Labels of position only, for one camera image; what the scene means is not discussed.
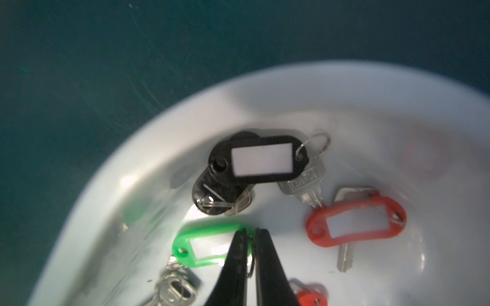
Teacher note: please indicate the black tag key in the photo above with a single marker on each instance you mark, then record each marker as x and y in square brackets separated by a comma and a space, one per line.
[293, 164]

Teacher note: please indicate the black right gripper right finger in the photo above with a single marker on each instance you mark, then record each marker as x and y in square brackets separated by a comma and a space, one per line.
[272, 287]

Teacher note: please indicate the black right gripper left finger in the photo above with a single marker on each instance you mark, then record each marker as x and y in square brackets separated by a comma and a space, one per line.
[230, 288]

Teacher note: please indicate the red tag key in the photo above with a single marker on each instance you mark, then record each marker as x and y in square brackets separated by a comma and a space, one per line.
[307, 297]
[357, 214]

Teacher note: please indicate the white plastic storage box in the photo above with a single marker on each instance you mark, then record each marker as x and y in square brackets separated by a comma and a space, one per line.
[417, 137]

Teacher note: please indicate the green tag key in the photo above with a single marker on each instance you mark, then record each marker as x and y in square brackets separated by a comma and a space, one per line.
[198, 246]

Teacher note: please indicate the black head key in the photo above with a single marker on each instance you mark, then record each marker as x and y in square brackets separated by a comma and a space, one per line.
[213, 198]

